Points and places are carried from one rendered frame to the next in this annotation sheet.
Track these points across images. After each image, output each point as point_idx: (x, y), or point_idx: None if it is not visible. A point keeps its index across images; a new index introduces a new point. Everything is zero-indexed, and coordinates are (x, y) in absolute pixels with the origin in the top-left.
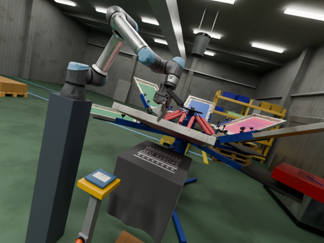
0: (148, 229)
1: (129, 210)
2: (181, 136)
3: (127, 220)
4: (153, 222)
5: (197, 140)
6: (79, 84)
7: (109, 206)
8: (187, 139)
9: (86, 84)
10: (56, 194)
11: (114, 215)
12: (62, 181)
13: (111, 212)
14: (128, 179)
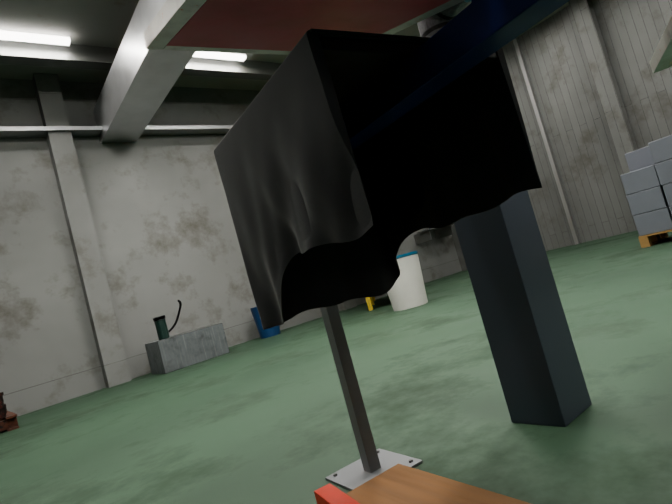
0: (298, 299)
1: (339, 259)
2: (269, 15)
3: (344, 286)
4: (287, 275)
5: (184, 44)
6: (422, 34)
7: (387, 267)
8: (261, 4)
9: (444, 17)
10: (468, 264)
11: (384, 290)
12: (468, 236)
13: (387, 282)
14: None
